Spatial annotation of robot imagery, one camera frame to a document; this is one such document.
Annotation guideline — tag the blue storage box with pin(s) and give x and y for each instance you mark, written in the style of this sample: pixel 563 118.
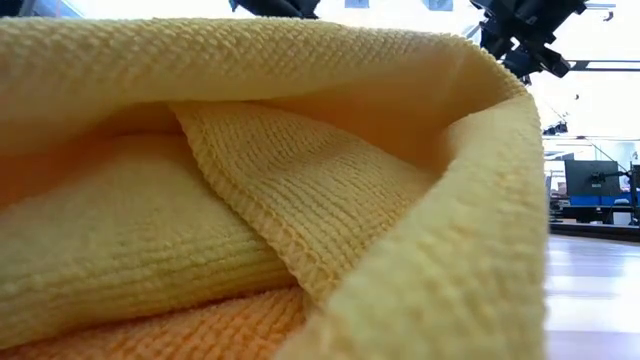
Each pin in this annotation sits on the blue storage box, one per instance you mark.
pixel 595 201

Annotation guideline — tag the black computer monitor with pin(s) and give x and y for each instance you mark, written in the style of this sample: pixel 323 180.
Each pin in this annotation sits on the black computer monitor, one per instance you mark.
pixel 592 177

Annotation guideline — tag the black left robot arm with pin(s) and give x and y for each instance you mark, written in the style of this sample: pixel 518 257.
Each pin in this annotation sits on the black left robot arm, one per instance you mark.
pixel 277 6

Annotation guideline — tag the orange microfiber towel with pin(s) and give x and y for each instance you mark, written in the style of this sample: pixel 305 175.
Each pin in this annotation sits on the orange microfiber towel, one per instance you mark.
pixel 175 330

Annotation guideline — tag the black aluminium table frame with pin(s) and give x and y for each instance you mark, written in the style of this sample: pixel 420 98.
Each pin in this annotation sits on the black aluminium table frame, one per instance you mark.
pixel 595 232

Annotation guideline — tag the black ceiling track light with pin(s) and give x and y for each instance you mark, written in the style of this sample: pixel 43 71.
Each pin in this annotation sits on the black ceiling track light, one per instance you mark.
pixel 556 129

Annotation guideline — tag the yellow microfiber towel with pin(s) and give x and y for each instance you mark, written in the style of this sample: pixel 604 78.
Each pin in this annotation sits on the yellow microfiber towel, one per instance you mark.
pixel 300 175

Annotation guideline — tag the black ceiling rail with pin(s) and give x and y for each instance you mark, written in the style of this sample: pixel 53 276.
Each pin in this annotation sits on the black ceiling rail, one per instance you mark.
pixel 582 65

